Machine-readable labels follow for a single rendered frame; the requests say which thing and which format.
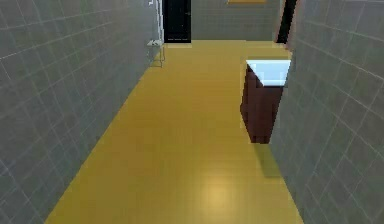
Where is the brown cabinet with white sink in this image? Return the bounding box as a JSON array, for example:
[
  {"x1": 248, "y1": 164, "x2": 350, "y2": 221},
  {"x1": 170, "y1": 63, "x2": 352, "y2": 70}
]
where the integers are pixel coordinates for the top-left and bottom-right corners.
[{"x1": 239, "y1": 59, "x2": 292, "y2": 145}]

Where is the black room door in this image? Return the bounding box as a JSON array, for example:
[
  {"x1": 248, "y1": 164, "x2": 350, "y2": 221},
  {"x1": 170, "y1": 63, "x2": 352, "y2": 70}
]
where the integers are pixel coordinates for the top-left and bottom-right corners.
[{"x1": 163, "y1": 0, "x2": 193, "y2": 44}]

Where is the grey wire rack stand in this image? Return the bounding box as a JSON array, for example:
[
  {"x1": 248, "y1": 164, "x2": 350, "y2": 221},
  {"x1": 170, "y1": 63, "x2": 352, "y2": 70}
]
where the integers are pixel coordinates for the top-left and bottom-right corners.
[{"x1": 146, "y1": 0, "x2": 166, "y2": 69}]

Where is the yellow framed wall picture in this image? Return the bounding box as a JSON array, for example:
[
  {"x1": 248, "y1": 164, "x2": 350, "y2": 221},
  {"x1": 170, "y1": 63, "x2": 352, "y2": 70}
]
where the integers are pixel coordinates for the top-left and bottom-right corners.
[{"x1": 227, "y1": 0, "x2": 268, "y2": 5}]

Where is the black door with brown frame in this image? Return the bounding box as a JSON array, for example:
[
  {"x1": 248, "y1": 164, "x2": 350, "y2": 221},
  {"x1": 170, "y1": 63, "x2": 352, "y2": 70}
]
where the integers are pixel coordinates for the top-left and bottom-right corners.
[{"x1": 273, "y1": 0, "x2": 301, "y2": 46}]

